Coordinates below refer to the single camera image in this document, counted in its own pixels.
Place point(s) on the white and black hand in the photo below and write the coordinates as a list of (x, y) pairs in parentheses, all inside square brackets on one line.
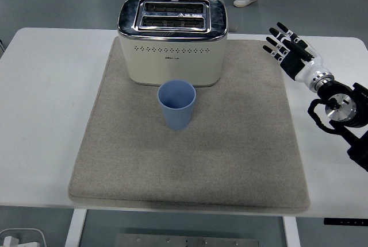
[(307, 70)]

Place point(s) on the blue plastic cup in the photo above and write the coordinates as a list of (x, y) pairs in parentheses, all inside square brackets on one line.
[(176, 117)]

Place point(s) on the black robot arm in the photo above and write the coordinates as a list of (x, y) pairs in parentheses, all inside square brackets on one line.
[(339, 89)]

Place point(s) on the black table control panel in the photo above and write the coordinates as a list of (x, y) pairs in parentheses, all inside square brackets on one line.
[(345, 221)]

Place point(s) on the white plastic box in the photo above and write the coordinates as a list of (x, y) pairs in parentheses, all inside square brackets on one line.
[(34, 237)]

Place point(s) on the beige fabric mat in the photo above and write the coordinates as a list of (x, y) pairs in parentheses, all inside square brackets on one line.
[(172, 158)]

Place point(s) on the cream toaster with chrome top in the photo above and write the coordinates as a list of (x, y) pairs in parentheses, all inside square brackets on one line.
[(172, 66)]

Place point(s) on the white table leg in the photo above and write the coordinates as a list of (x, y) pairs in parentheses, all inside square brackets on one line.
[(291, 232), (73, 229)]

